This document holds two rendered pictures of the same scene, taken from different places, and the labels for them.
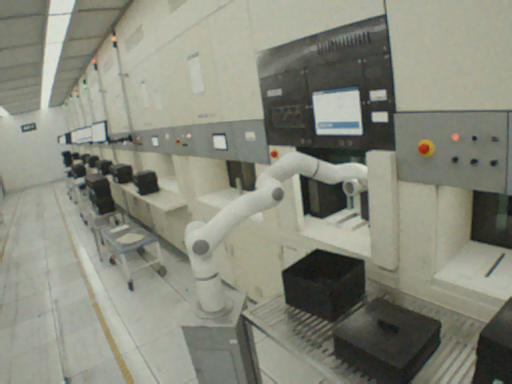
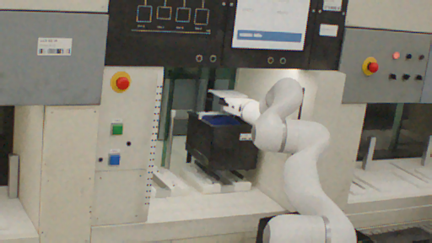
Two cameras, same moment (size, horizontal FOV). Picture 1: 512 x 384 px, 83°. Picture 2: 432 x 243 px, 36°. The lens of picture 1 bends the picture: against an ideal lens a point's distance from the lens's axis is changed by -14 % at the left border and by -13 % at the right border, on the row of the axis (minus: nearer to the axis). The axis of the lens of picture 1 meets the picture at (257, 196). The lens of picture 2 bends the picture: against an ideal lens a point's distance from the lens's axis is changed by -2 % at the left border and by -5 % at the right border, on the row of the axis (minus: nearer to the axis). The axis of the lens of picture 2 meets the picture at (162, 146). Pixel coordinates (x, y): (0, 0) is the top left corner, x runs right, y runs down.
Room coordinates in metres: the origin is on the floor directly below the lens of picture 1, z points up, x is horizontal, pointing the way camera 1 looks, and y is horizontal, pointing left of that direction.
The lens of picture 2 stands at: (1.55, 1.87, 1.83)
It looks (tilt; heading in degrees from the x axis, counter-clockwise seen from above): 18 degrees down; 278
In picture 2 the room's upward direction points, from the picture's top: 6 degrees clockwise
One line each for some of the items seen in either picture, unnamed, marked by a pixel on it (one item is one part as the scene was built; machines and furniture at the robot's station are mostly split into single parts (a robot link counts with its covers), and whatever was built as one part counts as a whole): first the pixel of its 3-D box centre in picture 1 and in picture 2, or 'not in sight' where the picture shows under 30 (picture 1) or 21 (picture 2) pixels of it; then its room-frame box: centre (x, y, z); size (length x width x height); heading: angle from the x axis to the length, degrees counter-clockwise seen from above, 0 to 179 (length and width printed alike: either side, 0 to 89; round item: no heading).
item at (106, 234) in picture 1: (133, 251); not in sight; (3.50, 1.53, 0.24); 0.97 x 0.52 x 0.48; 36
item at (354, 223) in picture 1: (349, 219); (152, 181); (1.91, -0.55, 0.89); 0.22 x 0.21 x 0.04; 124
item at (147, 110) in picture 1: (168, 130); not in sight; (4.04, 0.95, 1.50); 1.52 x 0.99 x 3.00; 34
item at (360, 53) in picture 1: (373, 203); (165, 148); (1.90, -0.70, 0.98); 0.95 x 0.88 x 1.95; 124
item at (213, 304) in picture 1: (210, 291); not in sight; (1.37, 0.28, 0.85); 0.19 x 0.19 x 0.18
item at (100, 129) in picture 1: (112, 133); not in sight; (4.30, 1.76, 1.59); 0.50 x 0.41 x 0.36; 124
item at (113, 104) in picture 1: (135, 133); not in sight; (5.29, 1.78, 1.50); 1.52 x 0.99 x 3.00; 34
